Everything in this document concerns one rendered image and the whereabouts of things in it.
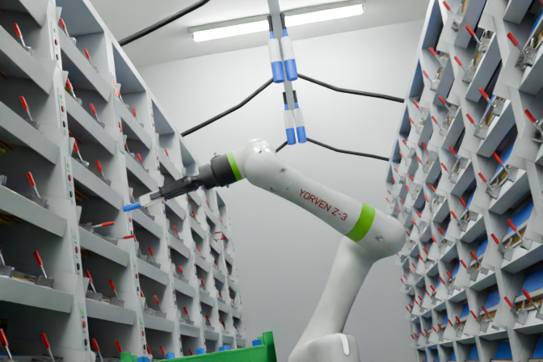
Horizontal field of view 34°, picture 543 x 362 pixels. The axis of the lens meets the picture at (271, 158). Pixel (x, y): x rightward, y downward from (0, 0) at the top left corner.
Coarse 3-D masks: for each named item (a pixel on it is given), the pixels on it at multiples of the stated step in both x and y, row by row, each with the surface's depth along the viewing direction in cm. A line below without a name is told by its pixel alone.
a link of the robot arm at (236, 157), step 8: (248, 144) 269; (256, 144) 266; (264, 144) 267; (232, 152) 270; (240, 152) 268; (232, 160) 267; (240, 160) 267; (232, 168) 267; (240, 168) 267; (240, 176) 269
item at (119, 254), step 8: (80, 208) 236; (80, 232) 238; (88, 232) 245; (96, 232) 296; (80, 240) 239; (88, 240) 246; (96, 240) 254; (104, 240) 262; (120, 240) 295; (128, 240) 294; (80, 248) 278; (88, 248) 247; (96, 248) 255; (104, 248) 263; (112, 248) 272; (120, 248) 294; (128, 248) 294; (104, 256) 265; (112, 256) 274; (120, 256) 283; (128, 256) 293
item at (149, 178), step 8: (128, 152) 329; (128, 160) 321; (128, 168) 322; (136, 168) 332; (144, 168) 355; (128, 176) 360; (136, 176) 336; (144, 176) 346; (152, 176) 371; (128, 184) 367; (152, 184) 361
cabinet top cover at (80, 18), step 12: (60, 0) 283; (72, 0) 284; (84, 0) 287; (72, 12) 293; (84, 12) 294; (96, 12) 303; (60, 24) 301; (72, 24) 302; (84, 24) 304; (96, 24) 305; (72, 36) 312; (108, 36) 317; (120, 48) 337; (120, 60) 341; (120, 72) 353; (132, 72) 355; (132, 84) 369; (144, 84) 377
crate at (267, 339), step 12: (264, 336) 177; (240, 348) 176; (252, 348) 176; (264, 348) 176; (120, 360) 174; (132, 360) 191; (168, 360) 174; (180, 360) 174; (192, 360) 175; (204, 360) 175; (216, 360) 175; (228, 360) 175; (240, 360) 175; (252, 360) 175; (264, 360) 176; (276, 360) 176
